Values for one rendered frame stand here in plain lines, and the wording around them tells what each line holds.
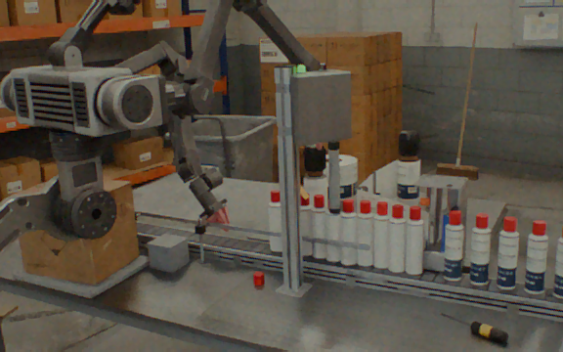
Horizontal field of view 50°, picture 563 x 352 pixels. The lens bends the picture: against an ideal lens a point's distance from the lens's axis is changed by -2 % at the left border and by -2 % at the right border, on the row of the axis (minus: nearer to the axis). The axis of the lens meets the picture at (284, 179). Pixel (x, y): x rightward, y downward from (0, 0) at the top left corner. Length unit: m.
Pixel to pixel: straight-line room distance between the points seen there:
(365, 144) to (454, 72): 1.53
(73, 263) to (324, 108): 0.92
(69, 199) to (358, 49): 3.87
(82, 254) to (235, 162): 2.48
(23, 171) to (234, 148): 1.97
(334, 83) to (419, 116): 5.03
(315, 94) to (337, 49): 3.70
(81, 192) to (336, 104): 0.74
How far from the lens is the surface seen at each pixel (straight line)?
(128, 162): 6.16
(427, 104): 6.66
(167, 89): 1.55
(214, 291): 1.91
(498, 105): 6.35
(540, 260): 1.77
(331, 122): 1.72
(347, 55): 5.33
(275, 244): 2.02
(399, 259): 1.85
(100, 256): 2.00
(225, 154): 4.33
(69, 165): 1.72
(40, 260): 2.13
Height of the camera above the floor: 1.66
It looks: 16 degrees down
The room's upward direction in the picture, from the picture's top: 2 degrees counter-clockwise
